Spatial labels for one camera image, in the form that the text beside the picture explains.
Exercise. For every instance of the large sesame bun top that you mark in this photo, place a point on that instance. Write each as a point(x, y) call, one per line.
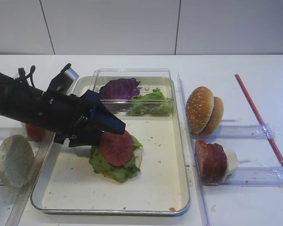
point(199, 108)

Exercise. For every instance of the red tomato slice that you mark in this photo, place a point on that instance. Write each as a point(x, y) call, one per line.
point(116, 149)
point(35, 133)

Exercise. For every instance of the green lettuce in container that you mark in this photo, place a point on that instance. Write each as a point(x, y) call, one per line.
point(154, 104)

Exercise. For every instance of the clear plastic vegetable container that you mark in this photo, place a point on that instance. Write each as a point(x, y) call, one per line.
point(149, 80)

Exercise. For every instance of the clear patty pusher rail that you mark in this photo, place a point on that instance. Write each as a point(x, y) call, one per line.
point(252, 176)

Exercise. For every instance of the white patty pusher block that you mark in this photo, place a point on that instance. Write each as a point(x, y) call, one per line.
point(232, 162)

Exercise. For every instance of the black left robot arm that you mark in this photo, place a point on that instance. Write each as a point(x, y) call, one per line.
point(20, 99)

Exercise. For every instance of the clear bun top pusher rail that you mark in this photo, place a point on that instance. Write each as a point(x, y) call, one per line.
point(240, 132)

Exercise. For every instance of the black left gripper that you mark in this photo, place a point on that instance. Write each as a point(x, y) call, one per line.
point(80, 119)

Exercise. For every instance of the bun base under lettuce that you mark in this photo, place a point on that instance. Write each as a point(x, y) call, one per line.
point(138, 157)

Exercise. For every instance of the white bun bottom slice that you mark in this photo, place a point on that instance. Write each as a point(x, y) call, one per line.
point(16, 158)

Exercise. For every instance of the small sesame bun top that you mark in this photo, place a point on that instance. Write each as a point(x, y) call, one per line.
point(215, 118)

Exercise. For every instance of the purple cabbage leaf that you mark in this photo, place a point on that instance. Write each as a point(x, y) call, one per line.
point(120, 89)

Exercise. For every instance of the red stop bar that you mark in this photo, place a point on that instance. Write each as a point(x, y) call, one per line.
point(261, 122)

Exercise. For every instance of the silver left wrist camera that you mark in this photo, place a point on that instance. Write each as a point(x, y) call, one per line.
point(67, 79)

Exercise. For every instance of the clear right front divider strip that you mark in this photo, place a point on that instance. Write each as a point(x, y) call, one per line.
point(197, 188)

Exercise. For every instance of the stack of meat patties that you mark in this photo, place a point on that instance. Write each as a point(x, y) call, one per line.
point(212, 161)

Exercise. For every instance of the clear tomato pusher rail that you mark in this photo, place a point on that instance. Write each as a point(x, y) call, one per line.
point(7, 132)

